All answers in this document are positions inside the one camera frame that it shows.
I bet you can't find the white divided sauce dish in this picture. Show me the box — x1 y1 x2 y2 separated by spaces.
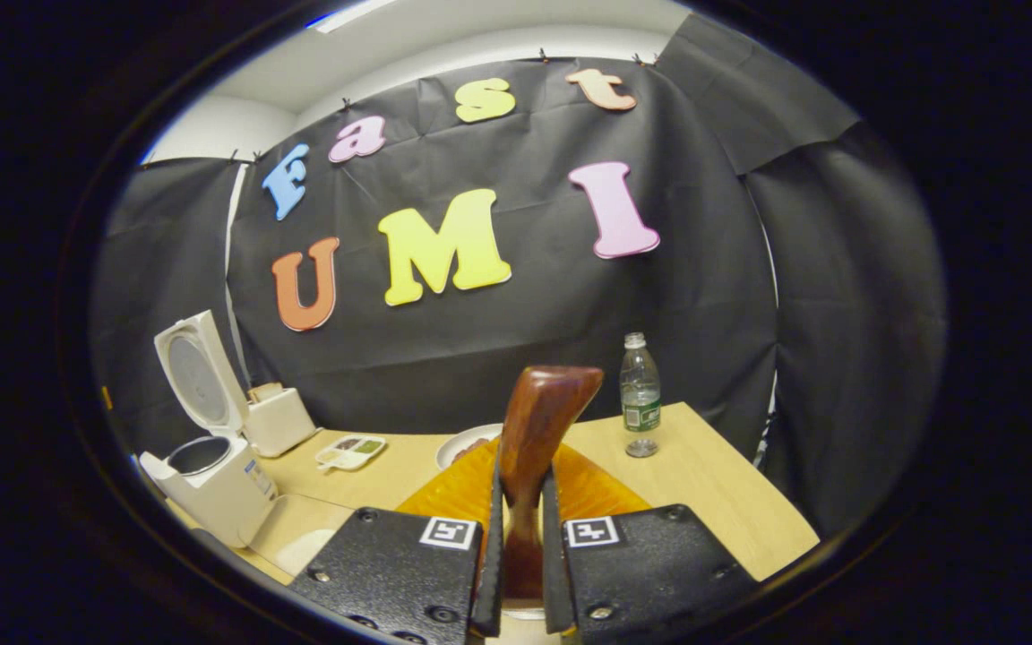
314 434 388 473

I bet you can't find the white plate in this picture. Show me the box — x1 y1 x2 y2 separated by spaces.
435 424 503 471

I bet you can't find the ceiling light panel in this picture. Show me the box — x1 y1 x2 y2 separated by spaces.
312 0 396 34

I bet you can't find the white toaster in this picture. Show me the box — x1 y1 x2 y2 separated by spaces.
245 383 318 459

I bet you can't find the black backdrop cloth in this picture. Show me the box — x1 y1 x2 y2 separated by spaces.
90 13 951 538

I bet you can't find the white rice cooker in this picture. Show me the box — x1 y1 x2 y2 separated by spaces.
140 310 280 549

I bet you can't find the clear plastic water bottle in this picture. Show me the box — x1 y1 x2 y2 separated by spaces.
619 332 663 458

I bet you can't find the brown wooden spoon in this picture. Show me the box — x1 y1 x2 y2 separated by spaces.
498 365 605 603

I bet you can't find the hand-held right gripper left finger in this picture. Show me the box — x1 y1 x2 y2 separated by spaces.
288 436 505 645

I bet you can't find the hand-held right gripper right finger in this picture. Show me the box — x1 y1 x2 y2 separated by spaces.
541 443 759 639

